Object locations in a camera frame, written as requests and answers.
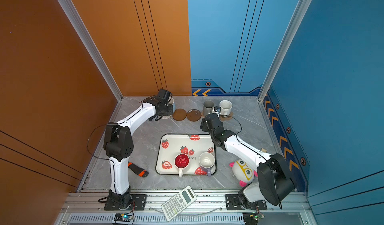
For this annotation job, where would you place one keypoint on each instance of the white scientific calculator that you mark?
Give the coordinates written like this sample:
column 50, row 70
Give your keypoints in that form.
column 178, row 203

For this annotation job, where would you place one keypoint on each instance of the white mug purple handle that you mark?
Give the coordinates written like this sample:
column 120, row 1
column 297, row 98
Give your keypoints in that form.
column 207, row 161

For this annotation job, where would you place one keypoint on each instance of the white speckled mug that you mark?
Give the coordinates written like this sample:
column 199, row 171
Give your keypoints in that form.
column 226, row 108

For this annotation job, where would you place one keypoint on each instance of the circuit board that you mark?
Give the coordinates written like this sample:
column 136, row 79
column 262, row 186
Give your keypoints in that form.
column 252, row 218
column 123, row 219

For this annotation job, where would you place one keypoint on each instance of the aluminium front rail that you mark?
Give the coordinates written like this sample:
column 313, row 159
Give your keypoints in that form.
column 208, row 209

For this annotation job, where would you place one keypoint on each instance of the red interior mug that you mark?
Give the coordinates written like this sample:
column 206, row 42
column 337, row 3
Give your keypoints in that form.
column 181, row 161

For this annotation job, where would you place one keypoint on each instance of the strawberry print serving tray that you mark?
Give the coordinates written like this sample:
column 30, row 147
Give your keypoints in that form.
column 192, row 145

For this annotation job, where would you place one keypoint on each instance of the dark brown scratched coaster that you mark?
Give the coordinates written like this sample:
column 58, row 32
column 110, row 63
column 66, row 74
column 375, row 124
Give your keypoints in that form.
column 194, row 115

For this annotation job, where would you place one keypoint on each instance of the right circuit board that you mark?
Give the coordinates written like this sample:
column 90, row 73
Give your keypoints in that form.
column 252, row 218

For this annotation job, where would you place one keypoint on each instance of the plain brown wooden coaster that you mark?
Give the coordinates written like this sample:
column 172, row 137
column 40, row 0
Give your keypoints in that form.
column 179, row 114

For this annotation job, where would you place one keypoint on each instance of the right aluminium corner post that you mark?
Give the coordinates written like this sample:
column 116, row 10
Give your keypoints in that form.
column 292, row 28

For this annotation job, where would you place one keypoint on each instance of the left circuit board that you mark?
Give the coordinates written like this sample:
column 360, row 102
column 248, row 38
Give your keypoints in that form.
column 123, row 219

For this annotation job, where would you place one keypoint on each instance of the left aluminium corner post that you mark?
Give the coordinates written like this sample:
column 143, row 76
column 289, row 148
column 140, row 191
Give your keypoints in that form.
column 83, row 33

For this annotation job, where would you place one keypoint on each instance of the white unicorn plush toy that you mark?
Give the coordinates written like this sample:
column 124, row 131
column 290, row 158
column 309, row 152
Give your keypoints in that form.
column 243, row 172

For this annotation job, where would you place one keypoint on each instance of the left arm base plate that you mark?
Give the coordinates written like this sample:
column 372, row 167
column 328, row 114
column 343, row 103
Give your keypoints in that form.
column 136, row 202

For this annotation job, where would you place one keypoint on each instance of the grey metal mug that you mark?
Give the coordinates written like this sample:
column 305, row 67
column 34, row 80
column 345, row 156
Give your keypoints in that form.
column 208, row 107

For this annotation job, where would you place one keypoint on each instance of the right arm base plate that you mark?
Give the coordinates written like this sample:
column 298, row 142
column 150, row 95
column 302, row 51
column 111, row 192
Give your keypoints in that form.
column 239, row 202

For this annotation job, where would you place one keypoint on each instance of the white mug blue handle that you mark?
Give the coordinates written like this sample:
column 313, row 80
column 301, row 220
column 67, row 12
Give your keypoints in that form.
column 171, row 103

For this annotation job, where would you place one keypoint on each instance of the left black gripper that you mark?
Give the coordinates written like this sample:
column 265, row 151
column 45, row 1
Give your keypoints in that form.
column 170, row 110

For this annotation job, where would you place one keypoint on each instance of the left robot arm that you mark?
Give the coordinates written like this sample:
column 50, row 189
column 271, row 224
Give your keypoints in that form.
column 119, row 145

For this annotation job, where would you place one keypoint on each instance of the aluminium corner post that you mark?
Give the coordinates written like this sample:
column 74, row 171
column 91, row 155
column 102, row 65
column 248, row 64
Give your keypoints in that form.
column 292, row 28
column 83, row 33

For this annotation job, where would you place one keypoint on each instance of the paw shaped wooden coaster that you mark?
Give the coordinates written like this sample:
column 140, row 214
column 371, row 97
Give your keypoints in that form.
column 226, row 118

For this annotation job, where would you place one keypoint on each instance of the black orange tool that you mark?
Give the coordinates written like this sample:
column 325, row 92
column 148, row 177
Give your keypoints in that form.
column 138, row 170

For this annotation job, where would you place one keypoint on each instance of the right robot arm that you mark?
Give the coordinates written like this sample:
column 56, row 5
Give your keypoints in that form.
column 275, row 179

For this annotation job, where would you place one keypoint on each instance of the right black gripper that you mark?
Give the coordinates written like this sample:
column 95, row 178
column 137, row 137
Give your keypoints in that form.
column 204, row 124

